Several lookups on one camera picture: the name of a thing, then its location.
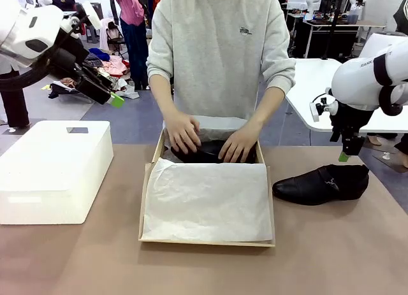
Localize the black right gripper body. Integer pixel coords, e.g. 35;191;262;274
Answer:
329;102;375;143

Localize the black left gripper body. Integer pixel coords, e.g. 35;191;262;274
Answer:
47;46;92;85

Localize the black leather dress shoe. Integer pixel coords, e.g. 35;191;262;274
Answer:
272;163;370;206
170;140;258;164

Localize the white tissue paper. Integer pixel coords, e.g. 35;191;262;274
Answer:
142;115;273;243

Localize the cardboard shoe box with lid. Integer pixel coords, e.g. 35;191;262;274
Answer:
138;119;277;248

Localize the person's left forearm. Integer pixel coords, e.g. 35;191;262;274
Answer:
251;85;289;130

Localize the person's right forearm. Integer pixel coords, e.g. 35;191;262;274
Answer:
149;73;180;118

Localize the white plastic storage box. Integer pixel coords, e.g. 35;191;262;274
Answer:
0;120;115;226

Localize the person's right hand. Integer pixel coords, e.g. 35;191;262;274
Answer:
165;112;202;155

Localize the person's left hand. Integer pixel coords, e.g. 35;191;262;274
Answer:
217;122;258;164

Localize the pile of colourful clothes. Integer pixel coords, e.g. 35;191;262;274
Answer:
47;48;141;101

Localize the folding chair with clothes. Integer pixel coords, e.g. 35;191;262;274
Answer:
105;19;127;57

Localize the white side table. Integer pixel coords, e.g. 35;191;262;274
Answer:
285;57;408;133

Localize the bystander in dark trousers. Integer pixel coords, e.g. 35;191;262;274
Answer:
0;52;32;132

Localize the mannequin with pink shirt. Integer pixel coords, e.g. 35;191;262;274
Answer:
113;0;150;91

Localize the black background workbench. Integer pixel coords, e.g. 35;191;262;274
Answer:
286;8;386;59

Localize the black tripod stand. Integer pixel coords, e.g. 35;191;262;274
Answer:
321;0;342;61

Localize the person in grey sweatshirt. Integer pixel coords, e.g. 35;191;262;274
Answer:
146;0;297;121

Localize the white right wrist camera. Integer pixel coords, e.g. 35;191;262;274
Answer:
309;96;339;123

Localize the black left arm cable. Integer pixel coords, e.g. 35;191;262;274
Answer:
0;61;64;92

